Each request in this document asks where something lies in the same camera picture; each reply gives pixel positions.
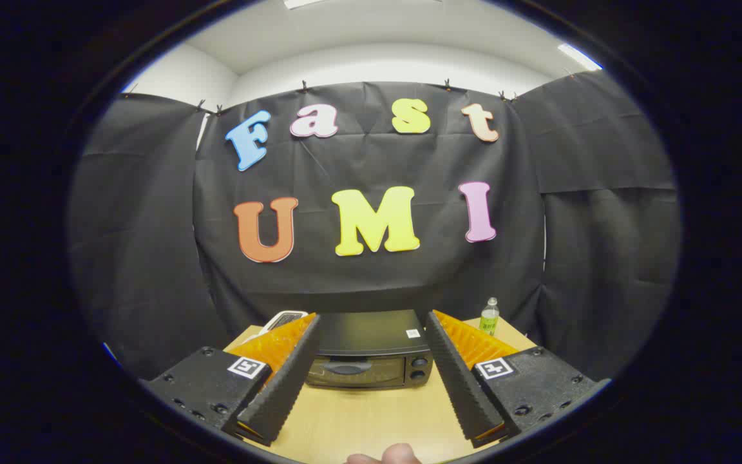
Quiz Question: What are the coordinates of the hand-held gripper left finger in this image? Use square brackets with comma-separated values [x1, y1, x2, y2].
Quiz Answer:
[141, 313, 321, 447]

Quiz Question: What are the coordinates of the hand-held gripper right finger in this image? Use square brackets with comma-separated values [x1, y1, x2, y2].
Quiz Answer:
[424, 309, 611, 449]

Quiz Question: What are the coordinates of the black toaster oven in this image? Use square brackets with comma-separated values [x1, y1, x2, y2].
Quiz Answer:
[305, 309, 436, 390]

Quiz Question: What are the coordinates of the white pop-up toaster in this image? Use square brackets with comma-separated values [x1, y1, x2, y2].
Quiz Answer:
[242, 310, 309, 342]

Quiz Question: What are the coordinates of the green drink bottle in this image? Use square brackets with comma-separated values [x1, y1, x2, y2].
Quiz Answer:
[479, 297, 500, 337]

